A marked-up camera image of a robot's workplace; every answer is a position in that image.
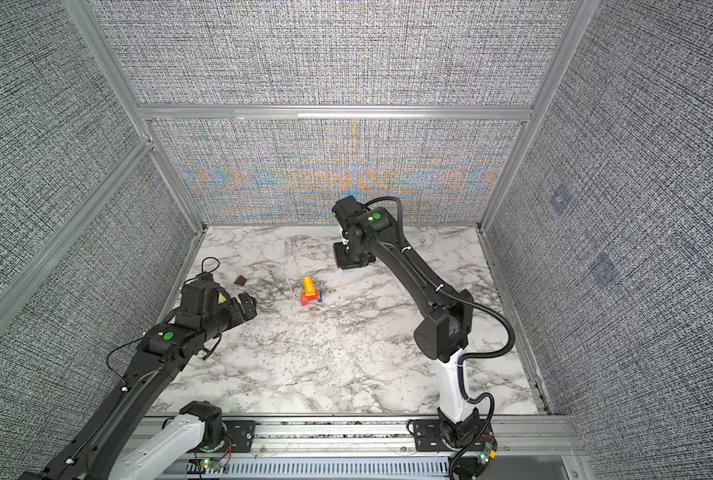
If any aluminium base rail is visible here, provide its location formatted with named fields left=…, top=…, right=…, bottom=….
left=121, top=415, right=585, bottom=460

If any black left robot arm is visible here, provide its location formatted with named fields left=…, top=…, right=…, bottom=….
left=21, top=274, right=258, bottom=479

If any grey vented cable tray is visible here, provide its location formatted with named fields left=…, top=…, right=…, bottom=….
left=174, top=457, right=448, bottom=479

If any yellow Supermarket wood block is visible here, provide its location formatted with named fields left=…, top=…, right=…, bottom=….
left=302, top=276, right=320, bottom=298

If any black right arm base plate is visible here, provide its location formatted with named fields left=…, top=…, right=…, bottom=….
left=407, top=419, right=466, bottom=453

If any thin black left cable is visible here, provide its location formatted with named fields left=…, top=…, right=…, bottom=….
left=105, top=256, right=222, bottom=388

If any aluminium frame post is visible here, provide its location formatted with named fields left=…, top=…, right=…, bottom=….
left=477, top=0, right=600, bottom=233

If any orange wood block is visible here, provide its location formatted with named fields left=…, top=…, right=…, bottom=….
left=300, top=290, right=322, bottom=304

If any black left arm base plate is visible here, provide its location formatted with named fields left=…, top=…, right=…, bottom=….
left=196, top=420, right=256, bottom=454

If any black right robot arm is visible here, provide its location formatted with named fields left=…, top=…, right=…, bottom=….
left=332, top=196, right=479, bottom=449

